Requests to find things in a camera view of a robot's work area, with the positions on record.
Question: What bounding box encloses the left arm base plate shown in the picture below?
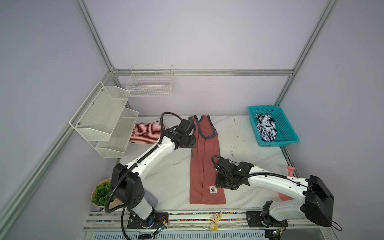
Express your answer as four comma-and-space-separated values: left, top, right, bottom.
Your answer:
127, 212, 169, 229

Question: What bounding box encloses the red white striped folded top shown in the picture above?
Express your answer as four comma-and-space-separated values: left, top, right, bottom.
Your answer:
130, 123, 161, 144

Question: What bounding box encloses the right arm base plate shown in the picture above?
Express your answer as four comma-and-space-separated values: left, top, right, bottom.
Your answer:
246, 211, 288, 228

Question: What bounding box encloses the teal plastic basket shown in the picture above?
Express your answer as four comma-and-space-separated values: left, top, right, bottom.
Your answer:
248, 106, 299, 147

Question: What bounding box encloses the navy white striped top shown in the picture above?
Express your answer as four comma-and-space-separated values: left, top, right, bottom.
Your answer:
256, 115, 278, 142

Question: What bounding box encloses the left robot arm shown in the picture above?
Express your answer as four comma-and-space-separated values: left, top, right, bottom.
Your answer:
104, 112, 196, 221

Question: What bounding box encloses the red tank top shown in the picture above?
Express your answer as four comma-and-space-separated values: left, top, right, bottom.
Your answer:
189, 115, 226, 205

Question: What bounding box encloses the pink watering can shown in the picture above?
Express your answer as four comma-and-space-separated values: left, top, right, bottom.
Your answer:
278, 167, 296, 202

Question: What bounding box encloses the potted green plant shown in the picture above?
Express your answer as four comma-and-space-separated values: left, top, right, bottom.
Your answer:
91, 179, 112, 208

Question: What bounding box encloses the white wire wall basket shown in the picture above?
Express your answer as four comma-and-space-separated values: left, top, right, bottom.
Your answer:
126, 65, 174, 97

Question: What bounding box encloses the white mesh lower shelf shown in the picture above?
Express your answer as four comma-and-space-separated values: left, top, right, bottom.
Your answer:
96, 108, 139, 159

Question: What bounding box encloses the aluminium front rail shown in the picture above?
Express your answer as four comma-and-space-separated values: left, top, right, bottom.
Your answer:
83, 210, 322, 232

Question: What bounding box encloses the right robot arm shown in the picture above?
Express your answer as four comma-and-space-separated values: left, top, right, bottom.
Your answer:
211, 155, 343, 232

